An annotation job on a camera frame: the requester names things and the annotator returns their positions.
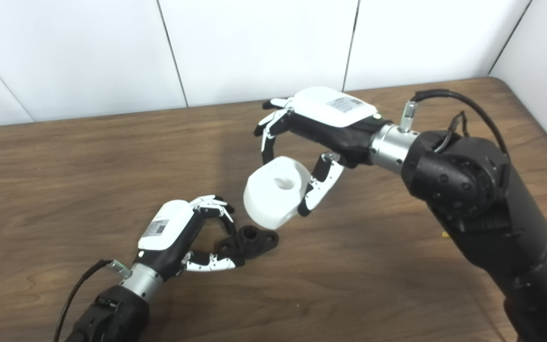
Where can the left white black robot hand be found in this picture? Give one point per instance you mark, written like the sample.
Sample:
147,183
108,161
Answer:
166,225

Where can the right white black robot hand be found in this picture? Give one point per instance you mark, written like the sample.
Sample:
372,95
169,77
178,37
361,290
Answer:
330,114

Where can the black plastic holder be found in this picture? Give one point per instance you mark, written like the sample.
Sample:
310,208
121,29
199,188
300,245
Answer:
254,242

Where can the round white plastic piece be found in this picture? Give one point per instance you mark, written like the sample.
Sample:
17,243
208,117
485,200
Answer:
266,199

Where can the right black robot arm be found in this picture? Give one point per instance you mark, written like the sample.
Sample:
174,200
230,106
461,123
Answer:
482,199

